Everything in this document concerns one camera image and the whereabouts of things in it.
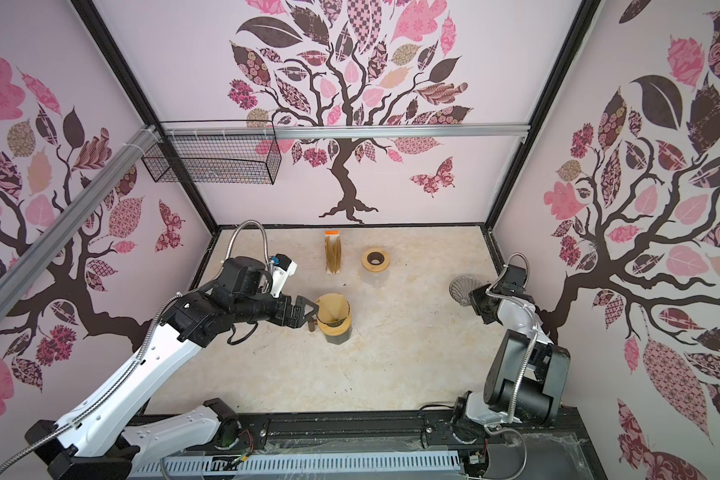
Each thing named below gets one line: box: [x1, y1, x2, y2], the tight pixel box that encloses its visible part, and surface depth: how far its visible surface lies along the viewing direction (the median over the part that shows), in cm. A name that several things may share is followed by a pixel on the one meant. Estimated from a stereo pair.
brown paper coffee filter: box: [316, 293, 350, 324], surface depth 83 cm
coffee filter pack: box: [324, 230, 342, 275], surface depth 107 cm
